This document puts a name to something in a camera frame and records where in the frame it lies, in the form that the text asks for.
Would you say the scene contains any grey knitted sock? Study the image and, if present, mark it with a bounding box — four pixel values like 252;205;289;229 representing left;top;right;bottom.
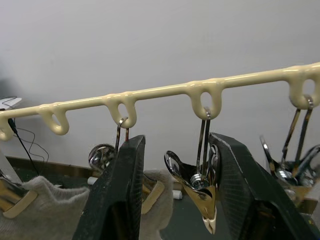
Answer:
0;175;91;240
141;169;176;240

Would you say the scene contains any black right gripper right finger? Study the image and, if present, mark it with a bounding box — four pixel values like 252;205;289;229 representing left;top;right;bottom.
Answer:
208;132;320;240

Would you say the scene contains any white keyboard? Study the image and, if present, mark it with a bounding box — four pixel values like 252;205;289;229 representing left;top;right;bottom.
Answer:
0;96;23;111

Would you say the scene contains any thin black cable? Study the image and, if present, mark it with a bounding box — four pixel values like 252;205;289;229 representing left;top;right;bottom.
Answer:
7;118;51;176

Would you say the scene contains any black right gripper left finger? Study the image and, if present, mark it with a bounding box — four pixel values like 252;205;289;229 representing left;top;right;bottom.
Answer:
74;134;147;240

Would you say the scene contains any cream clip hanger bar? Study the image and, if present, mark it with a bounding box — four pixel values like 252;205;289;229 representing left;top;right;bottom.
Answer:
0;61;320;142

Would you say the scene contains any chrome clip with cream tips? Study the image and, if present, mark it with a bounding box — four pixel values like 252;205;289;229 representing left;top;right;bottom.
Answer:
259;96;320;209
0;167;39;220
163;106;221;235
88;116;166;216

